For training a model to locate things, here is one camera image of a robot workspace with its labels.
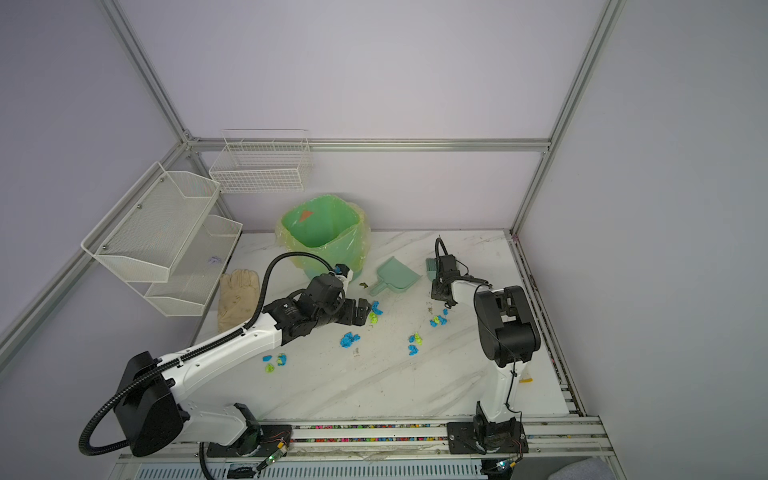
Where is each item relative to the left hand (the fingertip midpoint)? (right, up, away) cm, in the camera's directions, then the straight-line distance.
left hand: (355, 306), depth 80 cm
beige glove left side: (-43, -1, +20) cm, 48 cm away
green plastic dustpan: (+11, +7, +27) cm, 30 cm away
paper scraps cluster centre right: (+16, -14, +8) cm, 23 cm away
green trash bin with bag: (-10, +24, +26) cm, 36 cm away
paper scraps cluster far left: (-22, -17, +6) cm, 29 cm away
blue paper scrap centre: (-3, -12, +10) cm, 16 cm away
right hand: (+28, +3, +22) cm, 36 cm away
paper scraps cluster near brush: (+25, -7, +15) cm, 30 cm away
